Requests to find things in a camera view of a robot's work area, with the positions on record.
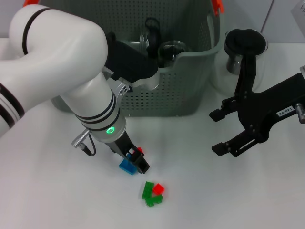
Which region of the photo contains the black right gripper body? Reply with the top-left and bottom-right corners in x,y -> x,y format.
235,72 -> 305,144

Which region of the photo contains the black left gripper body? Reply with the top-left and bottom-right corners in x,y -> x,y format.
104,132 -> 134,160

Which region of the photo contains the blue square toy brick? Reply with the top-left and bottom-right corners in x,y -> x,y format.
119,154 -> 139,177

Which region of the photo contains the green long toy brick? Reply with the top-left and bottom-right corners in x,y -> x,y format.
142,181 -> 154,200

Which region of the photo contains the green stepped toy brick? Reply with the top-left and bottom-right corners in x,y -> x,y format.
145,194 -> 164,208

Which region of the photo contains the glass teacup black base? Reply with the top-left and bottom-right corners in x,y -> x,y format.
157,40 -> 186,68
140,18 -> 162,59

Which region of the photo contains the grey perforated storage bin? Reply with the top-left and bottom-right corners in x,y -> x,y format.
39,0 -> 226,119

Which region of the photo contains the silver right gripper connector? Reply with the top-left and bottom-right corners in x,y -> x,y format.
295,102 -> 305,125

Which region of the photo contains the grey left gripper cable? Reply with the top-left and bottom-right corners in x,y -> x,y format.
71,129 -> 96,156

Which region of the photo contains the glass pitcher black handle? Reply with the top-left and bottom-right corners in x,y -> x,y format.
210,28 -> 269,96

